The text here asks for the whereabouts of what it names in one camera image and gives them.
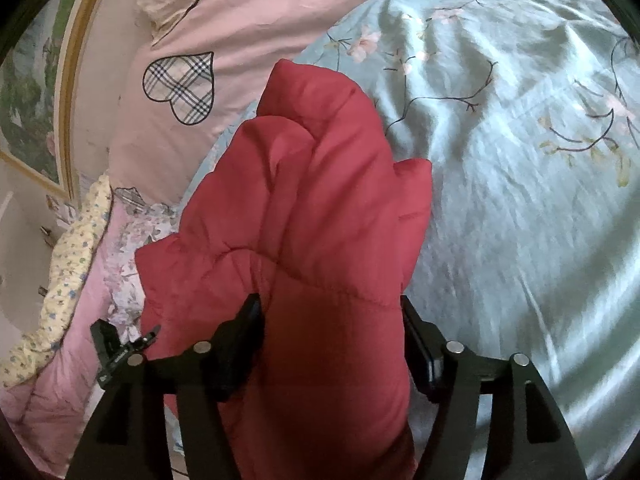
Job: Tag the yellow floral pillow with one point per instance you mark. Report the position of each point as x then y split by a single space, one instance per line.
75 260

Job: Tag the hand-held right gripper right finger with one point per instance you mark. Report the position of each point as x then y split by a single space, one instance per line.
425 360

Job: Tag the ruffled floral pillow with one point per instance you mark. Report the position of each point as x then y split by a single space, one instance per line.
132 225

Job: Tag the red quilted jacket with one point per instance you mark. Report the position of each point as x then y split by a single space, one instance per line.
300 200

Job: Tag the pink duvet with plaid hearts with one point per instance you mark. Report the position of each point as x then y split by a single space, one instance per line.
200 20

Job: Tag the gold framed wall picture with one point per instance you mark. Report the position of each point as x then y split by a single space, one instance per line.
30 85

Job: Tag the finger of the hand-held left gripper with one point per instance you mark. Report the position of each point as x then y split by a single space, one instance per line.
147 337

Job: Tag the pink quilt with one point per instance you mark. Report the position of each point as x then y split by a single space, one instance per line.
50 410

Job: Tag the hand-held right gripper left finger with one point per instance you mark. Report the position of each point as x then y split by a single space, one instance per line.
240 350

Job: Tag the light blue floral bedsheet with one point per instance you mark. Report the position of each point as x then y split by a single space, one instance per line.
500 210

